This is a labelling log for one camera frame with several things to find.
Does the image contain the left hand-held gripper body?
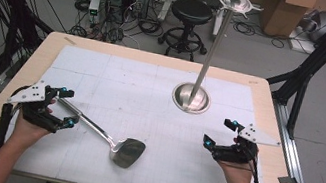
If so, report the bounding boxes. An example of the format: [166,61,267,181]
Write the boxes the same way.
[2,75,69,135]

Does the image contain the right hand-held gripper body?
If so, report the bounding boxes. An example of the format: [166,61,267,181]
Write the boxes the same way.
[210,117,284,172]

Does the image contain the steel utensil rack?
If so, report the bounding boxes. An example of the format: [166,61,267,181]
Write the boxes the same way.
[169,0,266,124]

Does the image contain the steel spatula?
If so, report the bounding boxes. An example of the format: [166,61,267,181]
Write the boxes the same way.
[45,95,153,172]

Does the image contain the person's left hand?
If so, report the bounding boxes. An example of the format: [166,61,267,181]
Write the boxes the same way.
[9,109,55,151]

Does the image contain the person's right hand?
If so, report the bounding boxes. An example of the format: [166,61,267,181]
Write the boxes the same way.
[213,157,258,183]

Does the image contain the grey tape piece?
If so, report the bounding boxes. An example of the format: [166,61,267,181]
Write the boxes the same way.
[276,174,299,183]

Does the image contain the white grid mat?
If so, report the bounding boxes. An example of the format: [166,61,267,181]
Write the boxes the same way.
[0,33,292,183]

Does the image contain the small grey device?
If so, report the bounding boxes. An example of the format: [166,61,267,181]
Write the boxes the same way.
[85,0,102,24]

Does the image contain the black round stool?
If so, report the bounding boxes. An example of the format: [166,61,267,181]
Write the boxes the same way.
[154,0,217,64]

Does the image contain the large open cardboard box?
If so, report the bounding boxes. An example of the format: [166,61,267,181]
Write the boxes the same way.
[257,0,319,43]

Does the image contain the grey rounded machine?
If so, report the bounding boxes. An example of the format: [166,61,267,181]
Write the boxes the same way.
[299,7,326,45]

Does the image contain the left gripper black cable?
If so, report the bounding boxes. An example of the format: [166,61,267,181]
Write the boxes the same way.
[0,80,33,161]

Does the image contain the tangle of floor cables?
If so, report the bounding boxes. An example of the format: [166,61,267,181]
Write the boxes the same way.
[64,0,170,53]

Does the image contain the black cable coil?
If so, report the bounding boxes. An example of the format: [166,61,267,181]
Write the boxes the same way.
[230,17,290,50]

